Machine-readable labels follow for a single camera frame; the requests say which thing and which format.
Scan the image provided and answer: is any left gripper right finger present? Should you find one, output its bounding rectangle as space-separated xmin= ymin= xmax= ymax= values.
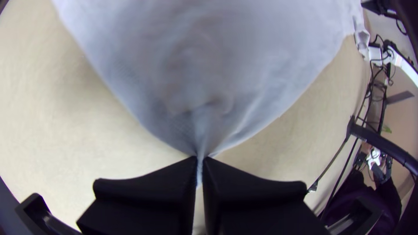
xmin=202 ymin=156 xmax=331 ymax=235

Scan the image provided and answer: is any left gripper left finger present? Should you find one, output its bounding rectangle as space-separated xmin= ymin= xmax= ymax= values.
xmin=76 ymin=155 xmax=199 ymax=235

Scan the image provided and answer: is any grey t-shirt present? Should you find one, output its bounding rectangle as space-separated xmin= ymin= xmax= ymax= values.
xmin=51 ymin=0 xmax=371 ymax=191

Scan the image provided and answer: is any black cable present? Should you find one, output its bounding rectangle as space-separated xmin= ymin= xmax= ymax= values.
xmin=321 ymin=138 xmax=361 ymax=217

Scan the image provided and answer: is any black camera stand pole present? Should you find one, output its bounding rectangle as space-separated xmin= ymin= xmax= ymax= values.
xmin=347 ymin=114 xmax=418 ymax=177

